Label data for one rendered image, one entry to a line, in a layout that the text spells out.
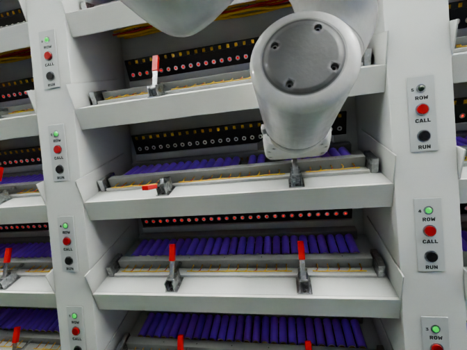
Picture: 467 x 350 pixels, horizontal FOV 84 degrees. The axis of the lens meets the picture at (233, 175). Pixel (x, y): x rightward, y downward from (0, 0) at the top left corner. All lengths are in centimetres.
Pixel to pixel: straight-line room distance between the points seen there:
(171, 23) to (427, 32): 46
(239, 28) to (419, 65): 43
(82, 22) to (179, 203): 43
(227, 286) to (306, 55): 46
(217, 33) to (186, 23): 60
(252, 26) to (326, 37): 55
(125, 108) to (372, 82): 47
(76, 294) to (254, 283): 39
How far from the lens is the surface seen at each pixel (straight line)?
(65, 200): 67
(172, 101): 54
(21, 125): 76
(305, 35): 23
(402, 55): 54
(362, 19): 29
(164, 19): 18
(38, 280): 83
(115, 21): 66
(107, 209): 62
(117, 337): 79
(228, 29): 78
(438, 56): 56
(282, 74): 21
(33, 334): 96
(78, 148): 65
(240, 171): 55
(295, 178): 51
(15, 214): 78
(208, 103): 52
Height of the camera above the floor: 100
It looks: 2 degrees down
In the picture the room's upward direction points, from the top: 5 degrees counter-clockwise
